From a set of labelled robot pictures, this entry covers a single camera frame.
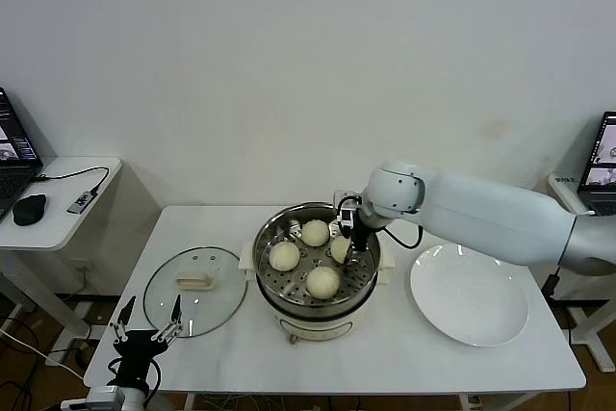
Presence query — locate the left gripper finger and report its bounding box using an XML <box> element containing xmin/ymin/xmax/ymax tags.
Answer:
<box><xmin>109</xmin><ymin>295</ymin><xmax>137</xmax><ymax>345</ymax></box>
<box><xmin>151</xmin><ymin>294</ymin><xmax>185</xmax><ymax>345</ymax></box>

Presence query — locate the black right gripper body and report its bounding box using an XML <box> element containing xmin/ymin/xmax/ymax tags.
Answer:
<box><xmin>349</xmin><ymin>210</ymin><xmax>375</xmax><ymax>253</ymax></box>

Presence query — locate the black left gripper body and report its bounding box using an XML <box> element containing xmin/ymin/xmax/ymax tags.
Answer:
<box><xmin>113</xmin><ymin>329</ymin><xmax>171</xmax><ymax>388</ymax></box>

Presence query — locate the white steamed baozi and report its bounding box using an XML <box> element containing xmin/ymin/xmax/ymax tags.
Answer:
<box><xmin>268</xmin><ymin>241</ymin><xmax>301</xmax><ymax>271</ymax></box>
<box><xmin>329</xmin><ymin>235</ymin><xmax>352</xmax><ymax>266</ymax></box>
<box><xmin>305</xmin><ymin>266</ymin><xmax>341</xmax><ymax>300</ymax></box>
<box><xmin>300</xmin><ymin>219</ymin><xmax>331</xmax><ymax>247</ymax></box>

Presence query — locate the glass pot lid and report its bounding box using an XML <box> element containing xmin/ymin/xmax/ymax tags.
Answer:
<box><xmin>142</xmin><ymin>245</ymin><xmax>249</xmax><ymax>339</ymax></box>

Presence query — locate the steel perforated steamer basket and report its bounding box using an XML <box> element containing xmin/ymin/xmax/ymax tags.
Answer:
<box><xmin>239</xmin><ymin>202</ymin><xmax>398</xmax><ymax>309</ymax></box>

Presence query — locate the white side table with mouse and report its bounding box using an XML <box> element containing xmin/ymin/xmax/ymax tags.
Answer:
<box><xmin>0</xmin><ymin>156</ymin><xmax>163</xmax><ymax>349</ymax></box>

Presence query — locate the grey usb hub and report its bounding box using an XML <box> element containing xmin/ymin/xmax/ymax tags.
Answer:
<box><xmin>66</xmin><ymin>188</ymin><xmax>99</xmax><ymax>215</ymax></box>

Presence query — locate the white round plate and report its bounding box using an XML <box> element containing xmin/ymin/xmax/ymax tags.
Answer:
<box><xmin>409</xmin><ymin>244</ymin><xmax>529</xmax><ymax>347</ymax></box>

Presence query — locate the black computer mouse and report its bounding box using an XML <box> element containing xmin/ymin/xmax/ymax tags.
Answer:
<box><xmin>12</xmin><ymin>193</ymin><xmax>48</xmax><ymax>227</ymax></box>

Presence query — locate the black laptop beside mouse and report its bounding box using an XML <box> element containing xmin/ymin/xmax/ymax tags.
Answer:
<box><xmin>0</xmin><ymin>87</ymin><xmax>44</xmax><ymax>223</ymax></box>

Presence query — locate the white side table with sticker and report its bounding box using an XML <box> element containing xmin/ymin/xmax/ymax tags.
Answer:
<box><xmin>502</xmin><ymin>172</ymin><xmax>616</xmax><ymax>373</ymax></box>

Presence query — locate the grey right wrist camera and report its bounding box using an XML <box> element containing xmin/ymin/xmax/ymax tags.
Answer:
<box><xmin>332</xmin><ymin>189</ymin><xmax>362</xmax><ymax>229</ymax></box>

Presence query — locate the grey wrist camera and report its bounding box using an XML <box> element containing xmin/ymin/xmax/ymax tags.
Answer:
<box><xmin>332</xmin><ymin>189</ymin><xmax>362</xmax><ymax>229</ymax></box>
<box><xmin>60</xmin><ymin>385</ymin><xmax>127</xmax><ymax>411</ymax></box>

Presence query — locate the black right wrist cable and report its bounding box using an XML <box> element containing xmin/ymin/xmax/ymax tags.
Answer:
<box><xmin>379</xmin><ymin>218</ymin><xmax>425</xmax><ymax>249</ymax></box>

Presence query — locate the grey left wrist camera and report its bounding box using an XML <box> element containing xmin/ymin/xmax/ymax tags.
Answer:
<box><xmin>60</xmin><ymin>385</ymin><xmax>127</xmax><ymax>411</ymax></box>

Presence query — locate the white floor cable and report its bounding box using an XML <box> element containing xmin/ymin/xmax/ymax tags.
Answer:
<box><xmin>0</xmin><ymin>325</ymin><xmax>88</xmax><ymax>381</ymax></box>

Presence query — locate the black usb hub cable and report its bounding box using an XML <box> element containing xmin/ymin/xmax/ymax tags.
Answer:
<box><xmin>31</xmin><ymin>167</ymin><xmax>111</xmax><ymax>195</ymax></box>

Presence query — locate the black cable with adapter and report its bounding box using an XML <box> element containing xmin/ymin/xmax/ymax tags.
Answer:
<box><xmin>541</xmin><ymin>264</ymin><xmax>564</xmax><ymax>299</ymax></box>

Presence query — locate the grey laptop with cables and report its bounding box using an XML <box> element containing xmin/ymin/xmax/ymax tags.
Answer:
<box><xmin>577</xmin><ymin>111</ymin><xmax>616</xmax><ymax>218</ymax></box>

